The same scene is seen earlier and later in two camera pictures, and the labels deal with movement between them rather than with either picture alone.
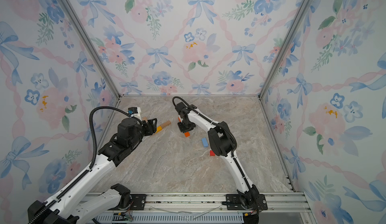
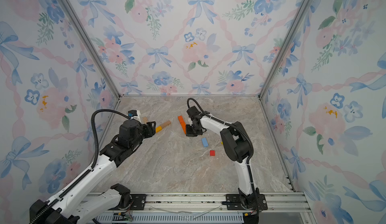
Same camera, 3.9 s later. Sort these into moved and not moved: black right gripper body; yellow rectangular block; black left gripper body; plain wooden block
Moved: black right gripper body
Not moved: black left gripper body; yellow rectangular block; plain wooden block
